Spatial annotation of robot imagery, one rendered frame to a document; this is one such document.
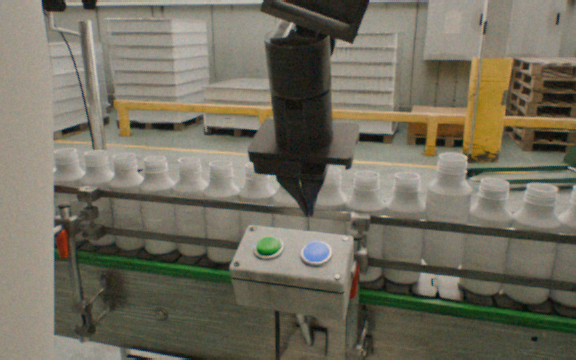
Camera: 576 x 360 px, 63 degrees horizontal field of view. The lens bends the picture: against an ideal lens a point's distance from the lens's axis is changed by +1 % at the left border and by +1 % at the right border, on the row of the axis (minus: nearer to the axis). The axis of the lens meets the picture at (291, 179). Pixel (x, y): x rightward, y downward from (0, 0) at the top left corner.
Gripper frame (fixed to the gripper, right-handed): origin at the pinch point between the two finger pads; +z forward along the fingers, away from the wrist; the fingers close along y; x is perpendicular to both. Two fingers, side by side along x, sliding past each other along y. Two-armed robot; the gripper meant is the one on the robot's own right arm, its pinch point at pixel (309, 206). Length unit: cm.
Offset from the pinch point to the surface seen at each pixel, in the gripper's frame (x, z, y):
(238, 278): 3.8, 9.2, 8.5
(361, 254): -4.8, 11.5, -5.2
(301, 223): -13.0, 15.0, 5.0
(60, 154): -17, 8, 48
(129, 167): -16.4, 9.6, 35.0
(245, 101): -479, 249, 205
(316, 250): 0.3, 6.5, -0.5
